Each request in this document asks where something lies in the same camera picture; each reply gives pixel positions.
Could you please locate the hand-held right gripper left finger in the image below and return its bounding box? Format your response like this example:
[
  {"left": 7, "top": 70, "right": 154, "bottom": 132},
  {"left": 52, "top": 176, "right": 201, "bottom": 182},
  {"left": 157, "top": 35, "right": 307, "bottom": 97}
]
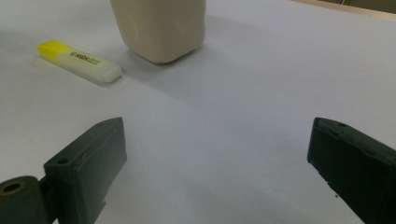
[{"left": 43, "top": 117, "right": 128, "bottom": 224}]

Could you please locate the yellow highlighter pen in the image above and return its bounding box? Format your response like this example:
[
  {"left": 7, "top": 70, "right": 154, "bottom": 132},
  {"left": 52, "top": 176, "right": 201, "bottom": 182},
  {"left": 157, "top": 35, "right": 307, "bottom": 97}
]
[{"left": 36, "top": 39, "right": 123, "bottom": 85}]

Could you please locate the beige square cup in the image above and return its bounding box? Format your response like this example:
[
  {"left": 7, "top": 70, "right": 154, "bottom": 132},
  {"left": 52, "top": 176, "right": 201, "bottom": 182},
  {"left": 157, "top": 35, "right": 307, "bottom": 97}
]
[{"left": 109, "top": 0, "right": 207, "bottom": 65}]

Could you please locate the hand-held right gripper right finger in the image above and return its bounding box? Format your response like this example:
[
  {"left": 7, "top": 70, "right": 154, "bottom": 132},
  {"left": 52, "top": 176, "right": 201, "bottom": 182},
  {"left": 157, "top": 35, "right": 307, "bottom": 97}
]
[{"left": 306, "top": 117, "right": 396, "bottom": 224}]

